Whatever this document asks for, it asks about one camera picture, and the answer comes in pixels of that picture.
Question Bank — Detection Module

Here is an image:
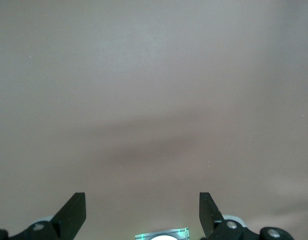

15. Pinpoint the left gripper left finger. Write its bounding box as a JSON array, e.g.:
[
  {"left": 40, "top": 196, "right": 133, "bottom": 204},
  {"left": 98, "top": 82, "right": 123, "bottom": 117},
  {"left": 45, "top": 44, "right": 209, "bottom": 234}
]
[{"left": 0, "top": 191, "right": 87, "bottom": 240}]

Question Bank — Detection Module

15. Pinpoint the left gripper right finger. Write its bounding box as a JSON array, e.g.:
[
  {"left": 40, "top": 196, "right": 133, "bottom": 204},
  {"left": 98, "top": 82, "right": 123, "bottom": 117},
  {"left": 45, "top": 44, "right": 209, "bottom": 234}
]
[{"left": 199, "top": 191, "right": 294, "bottom": 240}]

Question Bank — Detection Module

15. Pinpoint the grey left arm base plate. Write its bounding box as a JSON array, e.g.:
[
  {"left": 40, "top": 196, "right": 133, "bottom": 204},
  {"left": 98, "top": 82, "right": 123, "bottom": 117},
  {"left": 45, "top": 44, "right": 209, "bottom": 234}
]
[{"left": 134, "top": 226, "right": 190, "bottom": 240}]

